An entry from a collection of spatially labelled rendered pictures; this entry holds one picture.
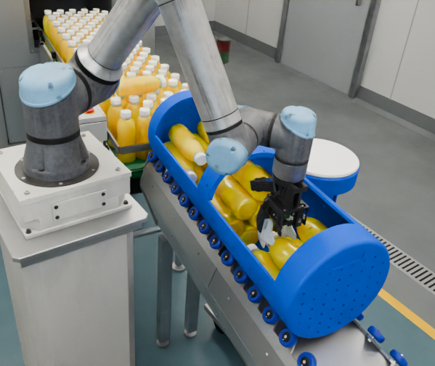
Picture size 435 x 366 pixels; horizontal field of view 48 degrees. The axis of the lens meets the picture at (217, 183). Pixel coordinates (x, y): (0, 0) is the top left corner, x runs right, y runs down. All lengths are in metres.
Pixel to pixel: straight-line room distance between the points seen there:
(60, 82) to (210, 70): 0.34
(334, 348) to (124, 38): 0.86
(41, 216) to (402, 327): 2.04
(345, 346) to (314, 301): 0.20
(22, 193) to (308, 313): 0.67
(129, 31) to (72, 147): 0.28
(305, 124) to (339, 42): 4.39
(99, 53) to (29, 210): 0.37
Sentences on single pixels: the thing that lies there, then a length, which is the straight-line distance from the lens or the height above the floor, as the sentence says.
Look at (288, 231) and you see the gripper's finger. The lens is 1.21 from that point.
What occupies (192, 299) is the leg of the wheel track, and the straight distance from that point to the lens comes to 2.24.
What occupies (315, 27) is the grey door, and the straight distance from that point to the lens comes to 5.60.
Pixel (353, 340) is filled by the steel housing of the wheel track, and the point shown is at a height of 0.93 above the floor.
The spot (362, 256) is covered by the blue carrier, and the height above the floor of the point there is 1.18.
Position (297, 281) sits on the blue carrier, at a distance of 1.05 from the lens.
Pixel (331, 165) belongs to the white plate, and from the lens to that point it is 1.74.
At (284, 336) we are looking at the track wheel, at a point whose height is 0.97.
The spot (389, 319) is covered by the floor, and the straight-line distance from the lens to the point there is 2.75.
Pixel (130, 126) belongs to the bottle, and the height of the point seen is 1.05.
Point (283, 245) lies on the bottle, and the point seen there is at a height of 1.14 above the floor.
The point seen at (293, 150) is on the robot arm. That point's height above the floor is 1.38.
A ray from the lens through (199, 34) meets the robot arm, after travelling 0.89.
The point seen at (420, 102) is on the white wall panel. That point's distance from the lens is 4.93.
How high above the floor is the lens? 1.86
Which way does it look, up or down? 32 degrees down
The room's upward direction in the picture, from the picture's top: 5 degrees clockwise
